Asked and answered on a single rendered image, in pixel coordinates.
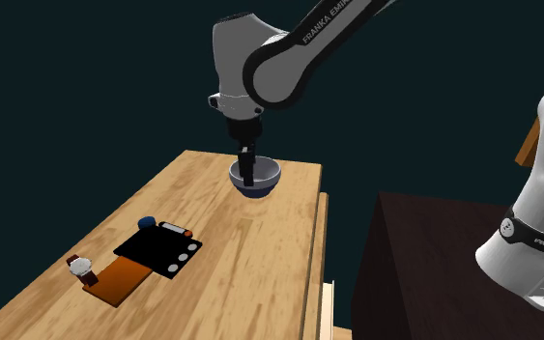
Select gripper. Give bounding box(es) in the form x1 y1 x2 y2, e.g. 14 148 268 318
225 115 264 187

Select grey and blue bowl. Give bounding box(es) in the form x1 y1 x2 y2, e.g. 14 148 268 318
227 155 283 200

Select wooden table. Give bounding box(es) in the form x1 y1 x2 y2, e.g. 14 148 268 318
0 149 354 340

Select black flat device white buttons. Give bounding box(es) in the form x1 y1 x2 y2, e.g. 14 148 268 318
112 220 204 281

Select orange flat book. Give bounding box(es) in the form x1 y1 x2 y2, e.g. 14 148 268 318
81 255 155 309

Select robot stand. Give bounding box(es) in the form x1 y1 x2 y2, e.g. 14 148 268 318
350 189 544 340

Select wristwatch with brown strap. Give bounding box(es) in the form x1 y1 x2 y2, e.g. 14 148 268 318
65 254 100 288

